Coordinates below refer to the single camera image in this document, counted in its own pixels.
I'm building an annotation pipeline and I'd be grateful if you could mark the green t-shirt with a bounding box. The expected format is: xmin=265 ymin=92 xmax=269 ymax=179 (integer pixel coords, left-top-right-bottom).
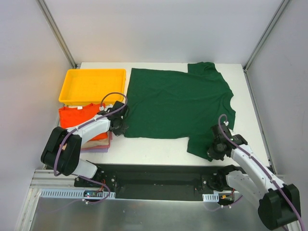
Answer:
xmin=124 ymin=62 xmax=236 ymax=159

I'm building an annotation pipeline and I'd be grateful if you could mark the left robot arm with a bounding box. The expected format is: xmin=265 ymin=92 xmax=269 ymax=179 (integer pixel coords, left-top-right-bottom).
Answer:
xmin=40 ymin=101 xmax=128 ymax=187

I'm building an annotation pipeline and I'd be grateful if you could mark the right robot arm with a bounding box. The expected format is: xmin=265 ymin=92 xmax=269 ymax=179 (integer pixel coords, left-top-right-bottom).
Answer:
xmin=207 ymin=124 xmax=301 ymax=230

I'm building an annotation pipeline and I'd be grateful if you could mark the pink folded t-shirt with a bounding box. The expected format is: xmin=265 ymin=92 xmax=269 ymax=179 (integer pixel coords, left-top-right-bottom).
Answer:
xmin=107 ymin=131 xmax=113 ymax=148

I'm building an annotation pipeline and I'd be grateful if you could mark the beige folded t-shirt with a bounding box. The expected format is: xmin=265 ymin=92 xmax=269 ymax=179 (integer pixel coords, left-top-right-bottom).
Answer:
xmin=81 ymin=138 xmax=108 ymax=149

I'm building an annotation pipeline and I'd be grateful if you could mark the lilac folded t-shirt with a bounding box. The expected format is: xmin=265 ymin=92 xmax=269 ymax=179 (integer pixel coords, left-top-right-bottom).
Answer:
xmin=80 ymin=147 xmax=109 ymax=153

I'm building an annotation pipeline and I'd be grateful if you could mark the orange folded t-shirt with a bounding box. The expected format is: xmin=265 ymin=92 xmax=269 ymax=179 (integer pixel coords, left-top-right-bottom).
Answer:
xmin=58 ymin=103 xmax=100 ymax=128

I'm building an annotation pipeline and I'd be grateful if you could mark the yellow plastic tray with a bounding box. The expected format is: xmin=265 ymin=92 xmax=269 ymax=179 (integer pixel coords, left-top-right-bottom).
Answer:
xmin=59 ymin=69 xmax=126 ymax=106

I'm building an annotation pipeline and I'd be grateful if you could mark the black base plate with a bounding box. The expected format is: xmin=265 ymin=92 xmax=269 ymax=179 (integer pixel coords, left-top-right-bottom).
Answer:
xmin=73 ymin=163 xmax=241 ymax=201

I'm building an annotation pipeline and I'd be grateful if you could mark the aluminium front rail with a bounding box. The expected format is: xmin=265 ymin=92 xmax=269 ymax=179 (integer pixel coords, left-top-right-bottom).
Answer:
xmin=30 ymin=169 xmax=75 ymax=188

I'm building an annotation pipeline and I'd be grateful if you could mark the white slotted cable duct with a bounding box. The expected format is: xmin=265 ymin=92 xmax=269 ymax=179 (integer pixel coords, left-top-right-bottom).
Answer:
xmin=40 ymin=189 xmax=116 ymax=200

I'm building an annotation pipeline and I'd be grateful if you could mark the left aluminium frame post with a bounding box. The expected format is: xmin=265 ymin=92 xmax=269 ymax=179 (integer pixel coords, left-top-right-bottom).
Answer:
xmin=36 ymin=0 xmax=78 ymax=69

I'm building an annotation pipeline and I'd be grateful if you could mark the aluminium frame post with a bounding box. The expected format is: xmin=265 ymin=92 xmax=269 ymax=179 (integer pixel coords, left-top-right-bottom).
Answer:
xmin=36 ymin=0 xmax=78 ymax=69
xmin=242 ymin=0 xmax=293 ymax=72

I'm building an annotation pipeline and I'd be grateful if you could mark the right aluminium frame post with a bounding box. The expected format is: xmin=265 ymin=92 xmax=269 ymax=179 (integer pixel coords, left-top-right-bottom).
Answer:
xmin=242 ymin=0 xmax=293 ymax=72

